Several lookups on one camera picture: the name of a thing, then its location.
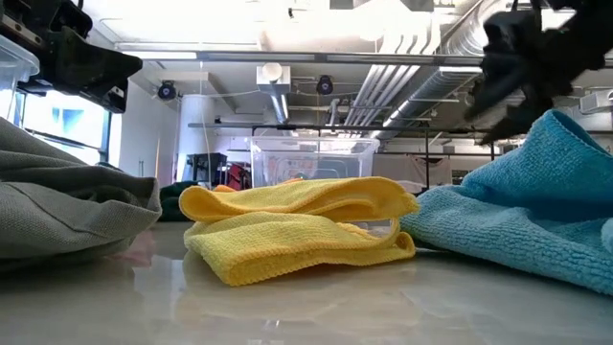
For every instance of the grey towel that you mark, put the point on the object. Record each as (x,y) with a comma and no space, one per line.
(57,211)

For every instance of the white ceiling vent box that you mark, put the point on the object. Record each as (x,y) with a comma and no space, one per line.
(273,76)

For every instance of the blue towel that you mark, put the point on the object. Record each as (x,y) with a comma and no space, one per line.
(527,215)

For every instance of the clear plastic bin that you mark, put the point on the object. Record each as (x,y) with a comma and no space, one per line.
(311,158)
(19,57)

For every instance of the glossy white table mat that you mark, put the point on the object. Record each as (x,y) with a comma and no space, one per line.
(306,316)

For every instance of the yellow towel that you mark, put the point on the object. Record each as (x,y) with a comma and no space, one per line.
(287,239)

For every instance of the black round ceiling speaker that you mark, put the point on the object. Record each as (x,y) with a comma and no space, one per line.
(324,85)
(166,90)

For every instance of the black cart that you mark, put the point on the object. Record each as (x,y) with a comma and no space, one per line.
(206,165)

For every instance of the white hanging cloth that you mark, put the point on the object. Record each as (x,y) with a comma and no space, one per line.
(407,170)

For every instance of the silver ventilation duct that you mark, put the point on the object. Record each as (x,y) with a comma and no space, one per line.
(431,91)

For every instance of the orange towel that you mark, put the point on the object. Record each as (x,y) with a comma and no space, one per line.
(224,189)

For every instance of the dark green towel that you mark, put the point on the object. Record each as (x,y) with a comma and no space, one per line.
(172,201)

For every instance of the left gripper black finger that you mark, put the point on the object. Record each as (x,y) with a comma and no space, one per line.
(117,58)
(117,73)

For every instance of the red object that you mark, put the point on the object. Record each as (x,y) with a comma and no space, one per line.
(238,176)

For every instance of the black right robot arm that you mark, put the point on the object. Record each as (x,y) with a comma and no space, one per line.
(591,45)

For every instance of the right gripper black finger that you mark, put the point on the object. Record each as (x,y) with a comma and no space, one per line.
(493,98)
(519,120)

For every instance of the bright window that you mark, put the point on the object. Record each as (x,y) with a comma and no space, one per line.
(62,124)

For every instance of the white ceiling pipe run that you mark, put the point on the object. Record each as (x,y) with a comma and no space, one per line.
(383,81)

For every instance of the white column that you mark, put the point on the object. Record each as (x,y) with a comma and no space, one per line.
(194,134)

